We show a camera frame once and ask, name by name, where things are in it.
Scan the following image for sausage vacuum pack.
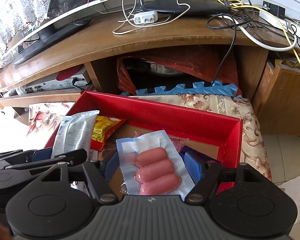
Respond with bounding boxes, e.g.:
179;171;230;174
116;130;194;199

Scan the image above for silver white snack packet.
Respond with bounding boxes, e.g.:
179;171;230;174
51;110;100;159

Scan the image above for red yellow snack packet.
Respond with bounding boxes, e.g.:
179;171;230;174
90;115;126;152

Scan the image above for purple biscuit packet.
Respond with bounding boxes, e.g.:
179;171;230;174
180;146;216;164

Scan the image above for blue red spicy snack bag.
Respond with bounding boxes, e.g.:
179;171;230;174
137;133;189;158

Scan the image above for red cardboard box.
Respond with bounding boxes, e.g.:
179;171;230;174
44;90;244;196

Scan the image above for floral table cloth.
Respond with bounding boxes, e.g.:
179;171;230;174
29;92;271;179

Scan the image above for white paper on floor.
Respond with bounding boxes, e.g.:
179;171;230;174
278;176;300;224

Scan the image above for blue foam mat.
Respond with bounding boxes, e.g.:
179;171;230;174
135;80;240;96

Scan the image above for silver DVD player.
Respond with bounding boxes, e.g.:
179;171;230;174
2;65;92;97

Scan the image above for wooden TV cabinet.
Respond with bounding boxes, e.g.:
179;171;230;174
0;10;291;111

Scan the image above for wooden side box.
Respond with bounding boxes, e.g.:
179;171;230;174
251;61;300;135

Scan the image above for red plastic bag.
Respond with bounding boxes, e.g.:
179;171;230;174
116;45;239;95

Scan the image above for white power adapter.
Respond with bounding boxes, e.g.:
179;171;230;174
133;11;158;25

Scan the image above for television set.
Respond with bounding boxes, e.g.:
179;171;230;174
12;0;111;66

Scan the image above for black wifi router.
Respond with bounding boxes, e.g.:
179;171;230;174
139;0;230;15

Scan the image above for white power strip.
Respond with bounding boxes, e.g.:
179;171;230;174
259;12;300;38

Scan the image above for black power cable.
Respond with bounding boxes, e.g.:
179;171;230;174
206;13;239;84

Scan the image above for yellow network cable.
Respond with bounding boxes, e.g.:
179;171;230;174
169;0;300;81

